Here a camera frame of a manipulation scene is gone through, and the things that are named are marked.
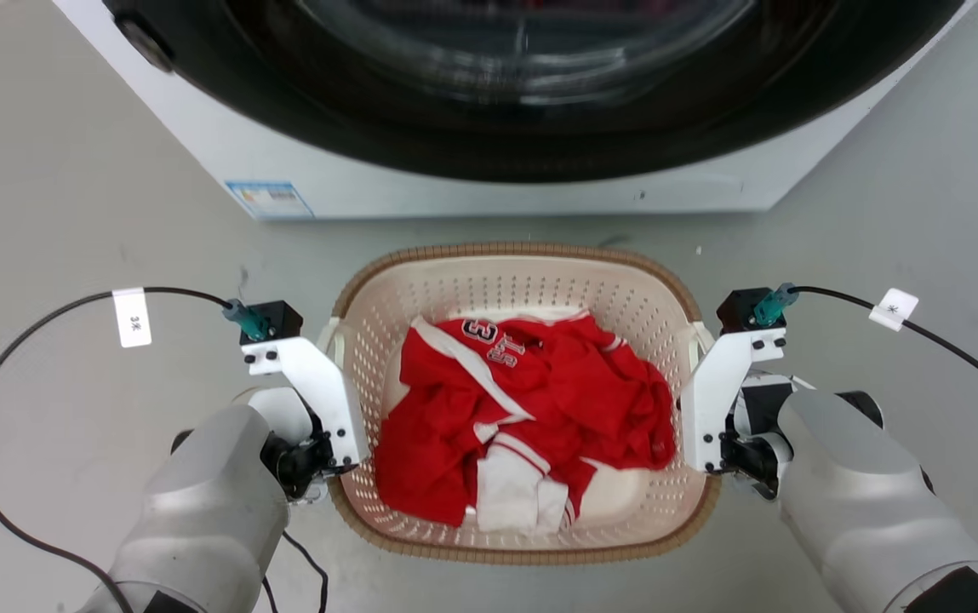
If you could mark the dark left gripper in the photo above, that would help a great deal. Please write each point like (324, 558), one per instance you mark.
(297, 464)

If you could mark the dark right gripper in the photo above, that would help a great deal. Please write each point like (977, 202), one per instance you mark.
(752, 464)

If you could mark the cream perforated laundry basket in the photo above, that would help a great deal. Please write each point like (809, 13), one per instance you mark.
(531, 281)

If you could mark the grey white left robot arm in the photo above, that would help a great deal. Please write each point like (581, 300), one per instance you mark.
(203, 511)

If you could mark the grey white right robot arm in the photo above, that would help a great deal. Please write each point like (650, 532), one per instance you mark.
(863, 502)

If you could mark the red sports jersey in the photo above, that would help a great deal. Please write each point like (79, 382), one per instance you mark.
(454, 426)

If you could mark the white garment with red stripes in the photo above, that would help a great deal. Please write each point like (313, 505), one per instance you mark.
(510, 489)

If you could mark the blue energy label sticker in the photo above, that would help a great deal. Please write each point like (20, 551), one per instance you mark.
(270, 199)

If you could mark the white washing machine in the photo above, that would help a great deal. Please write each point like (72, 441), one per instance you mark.
(420, 191)

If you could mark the black round washing machine door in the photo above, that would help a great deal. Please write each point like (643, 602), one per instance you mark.
(386, 128)

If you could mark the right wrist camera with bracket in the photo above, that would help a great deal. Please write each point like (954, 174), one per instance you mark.
(718, 392)

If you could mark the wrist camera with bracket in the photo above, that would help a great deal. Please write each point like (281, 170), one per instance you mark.
(318, 383)
(718, 392)

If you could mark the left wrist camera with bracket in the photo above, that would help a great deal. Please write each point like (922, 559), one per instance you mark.
(318, 383)

